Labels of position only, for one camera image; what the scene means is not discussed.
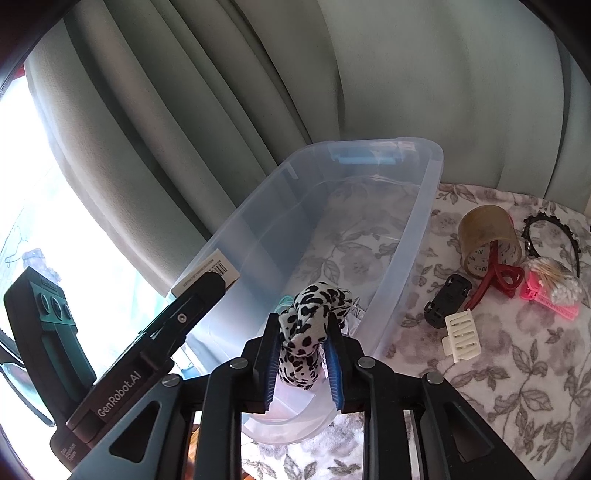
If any floral grey blanket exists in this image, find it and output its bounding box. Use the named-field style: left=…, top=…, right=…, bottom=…
left=245, top=182, right=591, bottom=480

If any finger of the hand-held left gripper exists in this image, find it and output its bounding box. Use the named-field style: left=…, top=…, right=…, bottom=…
left=141, top=272, right=228, bottom=366

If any bundle of cotton swabs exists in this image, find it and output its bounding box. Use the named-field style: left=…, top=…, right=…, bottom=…
left=526, top=257, right=581, bottom=305

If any red hair claw clip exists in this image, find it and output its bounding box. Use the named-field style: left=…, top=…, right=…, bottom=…
left=463, top=240, right=525, bottom=311

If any black spotted white scrunchie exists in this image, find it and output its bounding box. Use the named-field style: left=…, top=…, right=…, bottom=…
left=276, top=282, right=355, bottom=387

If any window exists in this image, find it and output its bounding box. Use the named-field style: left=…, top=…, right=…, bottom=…
left=0, top=78, right=199, bottom=444

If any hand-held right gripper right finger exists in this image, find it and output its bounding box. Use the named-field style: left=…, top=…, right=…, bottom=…
left=323, top=316, right=539, bottom=480

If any grey-green curtain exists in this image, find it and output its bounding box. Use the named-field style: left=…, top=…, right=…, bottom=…
left=23, top=0, right=591, bottom=296

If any white hair clip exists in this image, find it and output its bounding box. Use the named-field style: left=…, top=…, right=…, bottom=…
left=442, top=310, right=481, bottom=365

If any clear plastic storage container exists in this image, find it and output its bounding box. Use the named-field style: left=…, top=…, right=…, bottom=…
left=171, top=137, right=445, bottom=446

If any amber tape roll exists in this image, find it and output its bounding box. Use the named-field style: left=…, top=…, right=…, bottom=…
left=458, top=206, right=524, bottom=280

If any black hair clip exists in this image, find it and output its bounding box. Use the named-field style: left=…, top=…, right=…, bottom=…
left=424, top=274, right=473, bottom=328

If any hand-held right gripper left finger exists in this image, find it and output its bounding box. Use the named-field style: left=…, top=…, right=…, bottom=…
left=69, top=314, right=284, bottom=480

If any black beaded headband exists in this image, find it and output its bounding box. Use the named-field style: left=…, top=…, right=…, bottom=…
left=521, top=213, right=583, bottom=278

